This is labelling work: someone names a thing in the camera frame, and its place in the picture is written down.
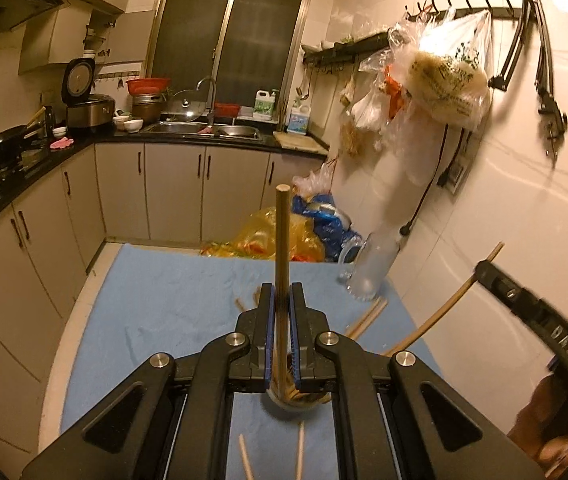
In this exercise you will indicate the black wall hook rail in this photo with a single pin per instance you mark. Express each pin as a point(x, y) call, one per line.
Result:
point(464, 11)

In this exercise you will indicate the chrome faucet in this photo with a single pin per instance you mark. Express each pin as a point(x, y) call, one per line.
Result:
point(212, 90)

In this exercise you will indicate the clear hanging plastic bags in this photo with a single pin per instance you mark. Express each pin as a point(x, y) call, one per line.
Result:
point(379, 105)

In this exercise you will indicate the large white hanging bag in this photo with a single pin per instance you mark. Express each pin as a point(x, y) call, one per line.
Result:
point(444, 85)

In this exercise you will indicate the person's right hand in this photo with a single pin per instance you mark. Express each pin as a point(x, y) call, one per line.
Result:
point(544, 420)

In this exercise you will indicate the yellow plastic bag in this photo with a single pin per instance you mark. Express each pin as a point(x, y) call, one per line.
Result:
point(259, 235)

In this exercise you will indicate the row of beige base cabinets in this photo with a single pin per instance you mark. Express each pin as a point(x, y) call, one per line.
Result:
point(174, 190)

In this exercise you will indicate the wooden cutting board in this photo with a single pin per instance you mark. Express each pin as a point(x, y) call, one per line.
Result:
point(299, 142)

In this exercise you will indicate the red basin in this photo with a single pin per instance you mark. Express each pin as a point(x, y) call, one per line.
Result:
point(146, 85)

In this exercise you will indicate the small red container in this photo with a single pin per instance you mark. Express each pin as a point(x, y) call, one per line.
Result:
point(226, 109)

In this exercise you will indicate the white bowl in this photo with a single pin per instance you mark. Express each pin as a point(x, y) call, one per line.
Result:
point(60, 132)
point(120, 120)
point(133, 125)

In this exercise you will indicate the rice cooker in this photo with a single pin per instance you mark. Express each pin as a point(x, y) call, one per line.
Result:
point(89, 112)

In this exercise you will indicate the clear glass pitcher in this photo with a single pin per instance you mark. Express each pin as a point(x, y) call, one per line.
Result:
point(371, 270)

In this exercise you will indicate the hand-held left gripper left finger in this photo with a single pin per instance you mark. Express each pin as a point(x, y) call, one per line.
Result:
point(266, 340)

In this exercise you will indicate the hanging metal ladle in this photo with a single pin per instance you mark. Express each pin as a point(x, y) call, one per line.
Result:
point(304, 92)

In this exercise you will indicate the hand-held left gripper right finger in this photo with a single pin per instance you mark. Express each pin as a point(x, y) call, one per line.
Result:
point(294, 340)

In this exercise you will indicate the dark perforated utensil holder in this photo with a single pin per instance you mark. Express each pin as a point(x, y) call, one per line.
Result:
point(276, 402)

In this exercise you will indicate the blue plastic bag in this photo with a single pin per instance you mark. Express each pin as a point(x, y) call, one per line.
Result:
point(329, 230)

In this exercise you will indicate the wall socket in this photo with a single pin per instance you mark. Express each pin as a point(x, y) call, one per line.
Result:
point(460, 172)

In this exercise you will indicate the kitchen window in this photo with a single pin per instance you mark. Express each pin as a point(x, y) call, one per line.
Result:
point(189, 45)

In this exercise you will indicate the steel sink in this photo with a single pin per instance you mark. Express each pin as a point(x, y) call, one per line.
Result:
point(234, 131)

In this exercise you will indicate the orange hanging bag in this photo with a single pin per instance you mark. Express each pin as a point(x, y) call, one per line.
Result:
point(395, 92)

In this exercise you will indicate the white green-label detergent jug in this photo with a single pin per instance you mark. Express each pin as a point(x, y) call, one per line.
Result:
point(264, 105)

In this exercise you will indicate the black wall shelf rack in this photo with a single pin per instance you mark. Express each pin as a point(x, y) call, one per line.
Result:
point(344, 50)

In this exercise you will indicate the glass pot lid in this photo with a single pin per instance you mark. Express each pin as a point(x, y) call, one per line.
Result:
point(186, 105)

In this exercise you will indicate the hanging bag with brown contents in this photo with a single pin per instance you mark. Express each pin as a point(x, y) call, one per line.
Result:
point(351, 135)

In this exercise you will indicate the black kitchen countertop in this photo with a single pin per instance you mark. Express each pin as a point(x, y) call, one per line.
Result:
point(114, 137)

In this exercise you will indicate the metal pot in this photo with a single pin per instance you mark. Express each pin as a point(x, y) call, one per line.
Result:
point(146, 110)

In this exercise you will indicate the white blue-label detergent jug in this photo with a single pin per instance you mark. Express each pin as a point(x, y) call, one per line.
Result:
point(298, 120)

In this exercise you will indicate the clear plastic bag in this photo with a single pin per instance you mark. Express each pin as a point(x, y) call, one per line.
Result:
point(314, 180)

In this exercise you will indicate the blue towel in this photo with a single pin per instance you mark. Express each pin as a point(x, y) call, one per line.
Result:
point(164, 300)

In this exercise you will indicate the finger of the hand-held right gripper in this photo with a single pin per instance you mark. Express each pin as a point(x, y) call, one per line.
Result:
point(509, 295)

